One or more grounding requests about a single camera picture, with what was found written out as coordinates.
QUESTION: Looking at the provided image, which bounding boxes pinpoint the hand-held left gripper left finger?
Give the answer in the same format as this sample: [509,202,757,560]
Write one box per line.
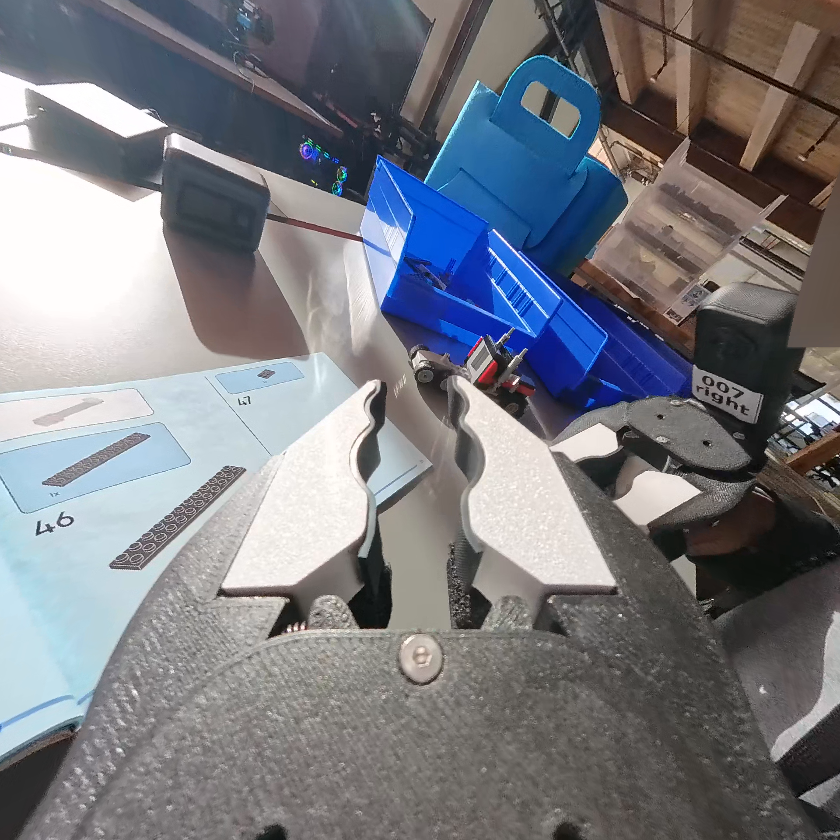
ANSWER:
[220,379,388,614]

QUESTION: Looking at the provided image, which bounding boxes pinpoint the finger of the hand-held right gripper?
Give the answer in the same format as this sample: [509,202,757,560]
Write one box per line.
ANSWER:
[550,423,626,467]
[609,457,701,527]

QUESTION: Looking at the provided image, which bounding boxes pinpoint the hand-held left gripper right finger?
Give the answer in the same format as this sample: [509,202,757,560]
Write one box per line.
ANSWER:
[448,375,619,624]

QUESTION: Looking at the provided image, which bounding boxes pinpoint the red black toy brick truck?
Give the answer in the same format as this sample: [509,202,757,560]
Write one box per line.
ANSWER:
[410,328,536,419]

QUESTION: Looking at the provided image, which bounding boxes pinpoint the light blue instruction booklet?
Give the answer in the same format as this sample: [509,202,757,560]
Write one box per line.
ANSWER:
[0,352,434,769]

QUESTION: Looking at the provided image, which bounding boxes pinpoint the blue plastic bin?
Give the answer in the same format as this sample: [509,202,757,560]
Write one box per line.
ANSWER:
[360,155,565,339]
[486,230,693,401]

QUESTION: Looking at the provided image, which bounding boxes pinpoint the person's right forearm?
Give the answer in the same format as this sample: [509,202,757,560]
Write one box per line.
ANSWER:
[696,492,840,608]

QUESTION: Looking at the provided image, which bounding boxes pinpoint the grey desk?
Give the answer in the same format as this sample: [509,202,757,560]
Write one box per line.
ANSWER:
[0,69,697,775]

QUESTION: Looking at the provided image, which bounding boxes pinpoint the person's right hand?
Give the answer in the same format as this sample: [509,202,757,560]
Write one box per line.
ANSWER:
[682,489,780,559]

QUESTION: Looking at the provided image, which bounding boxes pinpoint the clear plastic storage drawers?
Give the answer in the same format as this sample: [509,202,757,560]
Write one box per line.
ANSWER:
[591,138,788,326]

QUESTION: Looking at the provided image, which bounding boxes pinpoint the person's grey sweatshirt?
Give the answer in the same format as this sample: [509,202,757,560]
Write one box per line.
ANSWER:
[715,571,840,821]

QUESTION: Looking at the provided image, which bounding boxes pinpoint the pile of loose toy bricks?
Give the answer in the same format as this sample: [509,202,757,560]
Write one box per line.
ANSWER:
[403,256,460,290]

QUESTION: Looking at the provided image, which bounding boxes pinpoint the blue felt carrier bag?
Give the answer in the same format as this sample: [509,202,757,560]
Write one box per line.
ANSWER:
[425,56,627,277]

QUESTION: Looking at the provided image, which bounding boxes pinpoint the dark grey cube power station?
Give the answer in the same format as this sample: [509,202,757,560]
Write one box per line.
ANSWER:
[161,133,270,253]

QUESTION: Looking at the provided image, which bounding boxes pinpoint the computer case with coloured lights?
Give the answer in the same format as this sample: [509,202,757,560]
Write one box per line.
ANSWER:
[298,134,349,198]

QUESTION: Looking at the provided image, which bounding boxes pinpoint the dark rectangular adapter box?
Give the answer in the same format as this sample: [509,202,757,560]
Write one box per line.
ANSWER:
[23,82,170,173]

